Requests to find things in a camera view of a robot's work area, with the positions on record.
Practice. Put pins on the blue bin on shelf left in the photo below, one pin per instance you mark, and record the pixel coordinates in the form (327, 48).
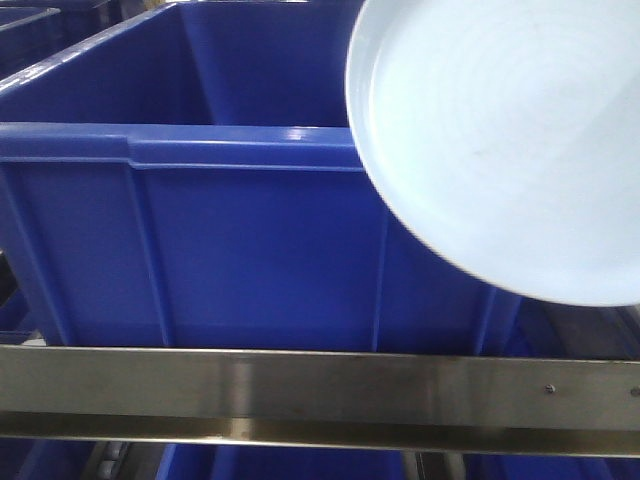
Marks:
(34, 30)

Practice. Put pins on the light blue plate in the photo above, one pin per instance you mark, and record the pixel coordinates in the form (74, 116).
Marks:
(504, 135)

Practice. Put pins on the blue bin on shelf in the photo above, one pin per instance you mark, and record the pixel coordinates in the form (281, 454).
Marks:
(187, 179)
(34, 30)

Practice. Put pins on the blue bin on shelf middle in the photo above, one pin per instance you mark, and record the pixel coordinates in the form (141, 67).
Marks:
(187, 179)

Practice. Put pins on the stainless steel shelf rack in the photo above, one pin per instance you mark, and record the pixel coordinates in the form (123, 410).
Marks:
(329, 399)

